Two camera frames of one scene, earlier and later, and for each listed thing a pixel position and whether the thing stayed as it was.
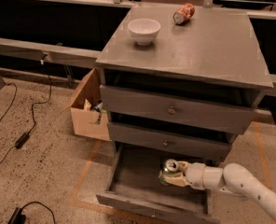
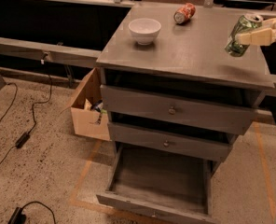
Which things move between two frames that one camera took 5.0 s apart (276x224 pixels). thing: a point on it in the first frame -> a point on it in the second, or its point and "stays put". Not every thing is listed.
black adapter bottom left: [19, 217] stays put
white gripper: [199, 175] -> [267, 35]
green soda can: [171, 165] -> [244, 23]
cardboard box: [89, 123] stays put
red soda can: [184, 13] stays put
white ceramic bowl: [144, 31] stays put
